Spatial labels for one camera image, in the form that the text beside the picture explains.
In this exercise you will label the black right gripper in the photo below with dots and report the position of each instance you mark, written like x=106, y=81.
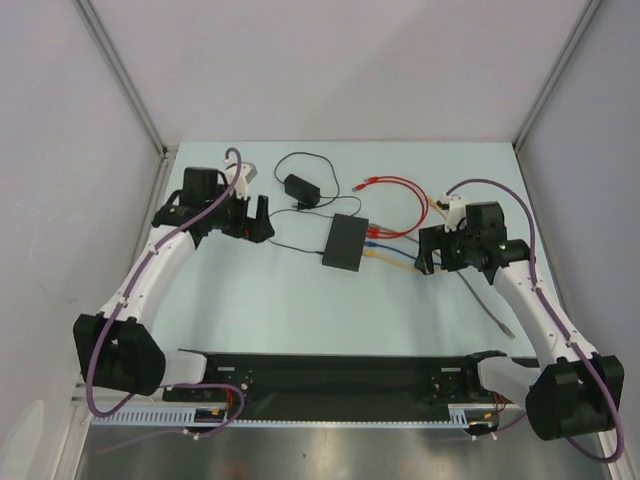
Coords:
x=438, y=247

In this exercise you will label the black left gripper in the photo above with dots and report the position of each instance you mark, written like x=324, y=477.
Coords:
x=257, y=229

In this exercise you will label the black network switch box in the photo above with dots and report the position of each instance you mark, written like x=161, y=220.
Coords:
x=345, y=243

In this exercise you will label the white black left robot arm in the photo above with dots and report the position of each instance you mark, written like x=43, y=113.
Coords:
x=115, y=347

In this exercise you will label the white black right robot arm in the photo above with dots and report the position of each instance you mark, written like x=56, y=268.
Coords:
x=573, y=390

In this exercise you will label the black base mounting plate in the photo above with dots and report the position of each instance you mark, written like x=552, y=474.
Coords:
x=343, y=389

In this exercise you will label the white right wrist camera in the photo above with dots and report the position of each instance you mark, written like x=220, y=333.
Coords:
x=453, y=207

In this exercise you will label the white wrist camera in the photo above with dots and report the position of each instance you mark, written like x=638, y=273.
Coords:
x=453, y=207
x=248, y=172

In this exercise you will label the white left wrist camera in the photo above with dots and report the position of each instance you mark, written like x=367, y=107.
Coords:
x=248, y=172

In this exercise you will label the white slotted cable duct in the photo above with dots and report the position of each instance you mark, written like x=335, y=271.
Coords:
x=193, y=417

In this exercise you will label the aluminium front frame rail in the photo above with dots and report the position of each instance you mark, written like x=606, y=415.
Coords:
x=79, y=394

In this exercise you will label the left aluminium frame post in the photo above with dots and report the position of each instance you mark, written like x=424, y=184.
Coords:
x=122, y=77

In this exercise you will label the aluminium frame post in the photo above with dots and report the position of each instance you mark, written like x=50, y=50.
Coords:
x=560, y=66
x=122, y=77

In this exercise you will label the right aluminium frame post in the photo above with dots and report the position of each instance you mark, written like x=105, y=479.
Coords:
x=560, y=66

